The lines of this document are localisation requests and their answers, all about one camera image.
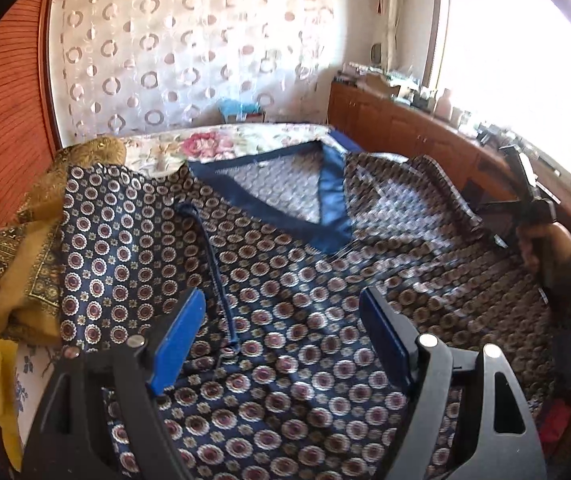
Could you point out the cardboard box with blue contents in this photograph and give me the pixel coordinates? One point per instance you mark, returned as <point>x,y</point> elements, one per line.
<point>238,109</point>

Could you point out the white plastic bottle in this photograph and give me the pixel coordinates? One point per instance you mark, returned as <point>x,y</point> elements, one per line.
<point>444,105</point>

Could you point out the pink floral blanket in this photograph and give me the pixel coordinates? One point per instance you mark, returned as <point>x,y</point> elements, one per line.
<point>205,145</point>

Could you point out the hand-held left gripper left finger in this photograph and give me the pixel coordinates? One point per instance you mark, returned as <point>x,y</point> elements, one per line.
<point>178,345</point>

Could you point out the long wooden cabinet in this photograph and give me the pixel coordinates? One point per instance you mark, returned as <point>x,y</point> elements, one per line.
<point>405,120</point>

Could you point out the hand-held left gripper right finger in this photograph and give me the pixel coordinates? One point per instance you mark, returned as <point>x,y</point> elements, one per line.
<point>385,340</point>

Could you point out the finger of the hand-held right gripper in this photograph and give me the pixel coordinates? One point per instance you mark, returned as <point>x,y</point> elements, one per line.
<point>498,222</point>
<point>520,170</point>

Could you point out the person's right hand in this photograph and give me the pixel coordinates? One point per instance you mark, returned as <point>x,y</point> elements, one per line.
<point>545,245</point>

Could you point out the navy patterned silk top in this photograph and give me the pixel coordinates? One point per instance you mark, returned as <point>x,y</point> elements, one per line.
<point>275,280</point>

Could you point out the mustard yellow patterned cloth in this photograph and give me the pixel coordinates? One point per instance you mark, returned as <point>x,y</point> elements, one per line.
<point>20,260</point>

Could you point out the beige side curtain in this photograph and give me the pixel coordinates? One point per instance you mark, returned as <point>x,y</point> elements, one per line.
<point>403,10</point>

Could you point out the wooden louvered wardrobe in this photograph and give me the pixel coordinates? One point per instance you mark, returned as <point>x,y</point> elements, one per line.
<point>5,125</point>

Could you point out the bright window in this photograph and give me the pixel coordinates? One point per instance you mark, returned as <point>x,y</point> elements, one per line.
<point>520,55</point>

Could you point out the sheer curtain with circles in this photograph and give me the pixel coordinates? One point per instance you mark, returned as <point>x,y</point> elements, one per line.
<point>180,45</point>

